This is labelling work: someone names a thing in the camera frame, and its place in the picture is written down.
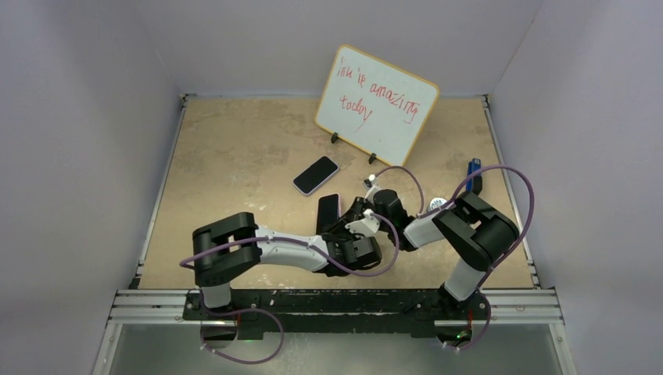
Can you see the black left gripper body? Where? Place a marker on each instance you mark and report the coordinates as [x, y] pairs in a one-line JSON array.
[[353, 237]]

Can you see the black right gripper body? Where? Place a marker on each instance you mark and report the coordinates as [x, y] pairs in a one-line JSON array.
[[385, 226]]

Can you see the black smartphone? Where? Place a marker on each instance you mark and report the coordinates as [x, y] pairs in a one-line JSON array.
[[328, 211]]

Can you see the phone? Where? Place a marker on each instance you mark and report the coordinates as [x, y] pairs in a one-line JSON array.
[[315, 175]]

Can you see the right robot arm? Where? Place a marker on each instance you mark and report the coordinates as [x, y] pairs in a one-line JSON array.
[[478, 233]]

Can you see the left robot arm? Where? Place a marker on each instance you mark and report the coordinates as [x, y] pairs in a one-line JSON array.
[[224, 250]]

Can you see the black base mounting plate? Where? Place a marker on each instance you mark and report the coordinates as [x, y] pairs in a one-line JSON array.
[[420, 313]]

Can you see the yellow framed whiteboard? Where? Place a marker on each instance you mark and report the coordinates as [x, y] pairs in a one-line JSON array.
[[375, 106]]

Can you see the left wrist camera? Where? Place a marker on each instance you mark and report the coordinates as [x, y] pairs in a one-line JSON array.
[[367, 226]]

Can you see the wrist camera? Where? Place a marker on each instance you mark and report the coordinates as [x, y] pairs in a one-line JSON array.
[[367, 226], [372, 187]]

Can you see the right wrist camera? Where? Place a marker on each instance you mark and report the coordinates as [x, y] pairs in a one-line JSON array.
[[372, 187]]

